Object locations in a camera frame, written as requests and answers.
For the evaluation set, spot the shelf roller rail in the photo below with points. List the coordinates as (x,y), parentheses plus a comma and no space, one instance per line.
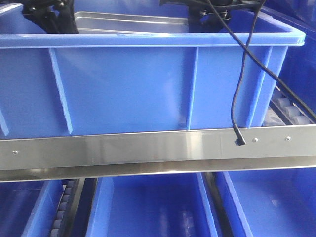
(67,209)
(282,111)

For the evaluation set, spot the lower middle blue crate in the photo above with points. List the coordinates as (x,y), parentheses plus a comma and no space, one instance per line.
(168,205)

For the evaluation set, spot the blue target crate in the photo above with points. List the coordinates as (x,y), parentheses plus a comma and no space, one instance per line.
(83,84)

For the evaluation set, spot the steel rack cross beam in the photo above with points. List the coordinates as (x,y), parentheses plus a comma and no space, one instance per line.
(277,147)

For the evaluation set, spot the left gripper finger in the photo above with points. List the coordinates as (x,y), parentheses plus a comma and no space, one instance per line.
(53,16)

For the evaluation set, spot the small silver ribbed tray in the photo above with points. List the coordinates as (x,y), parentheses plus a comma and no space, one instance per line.
(108,23)

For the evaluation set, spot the lower shelf roller rail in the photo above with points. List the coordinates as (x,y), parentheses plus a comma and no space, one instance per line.
(67,209)

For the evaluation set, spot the lower left blue crate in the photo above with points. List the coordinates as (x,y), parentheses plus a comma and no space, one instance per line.
(28,209)

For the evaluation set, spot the lower right blue crate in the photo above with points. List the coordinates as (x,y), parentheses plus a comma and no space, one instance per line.
(270,203)

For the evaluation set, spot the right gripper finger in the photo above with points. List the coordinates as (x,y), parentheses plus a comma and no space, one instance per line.
(203,12)

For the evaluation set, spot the upper shelf roller rail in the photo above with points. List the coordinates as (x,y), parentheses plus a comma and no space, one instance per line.
(282,111)

